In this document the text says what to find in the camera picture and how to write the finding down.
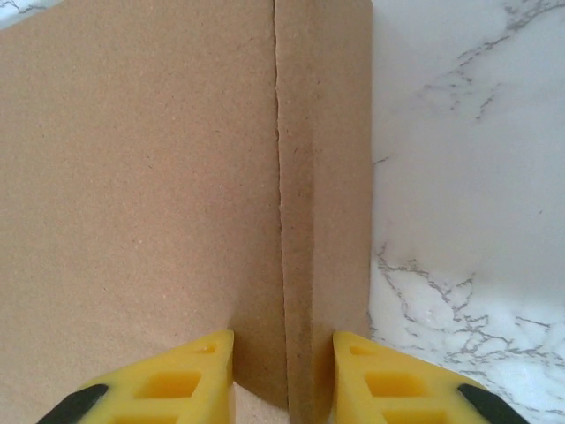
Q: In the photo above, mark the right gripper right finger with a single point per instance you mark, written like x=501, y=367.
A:
x=388, y=388

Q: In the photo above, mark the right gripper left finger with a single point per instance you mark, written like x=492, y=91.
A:
x=176, y=384

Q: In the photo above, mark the brown cardboard box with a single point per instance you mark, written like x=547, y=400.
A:
x=154, y=176

